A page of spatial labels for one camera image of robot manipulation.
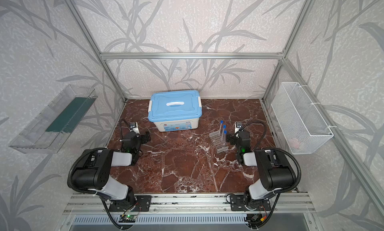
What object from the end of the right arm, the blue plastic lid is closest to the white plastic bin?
the blue plastic lid

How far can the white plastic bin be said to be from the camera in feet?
3.05

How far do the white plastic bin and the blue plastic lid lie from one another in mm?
19

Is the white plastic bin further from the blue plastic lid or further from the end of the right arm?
the end of the right arm

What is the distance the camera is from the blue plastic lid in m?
0.89
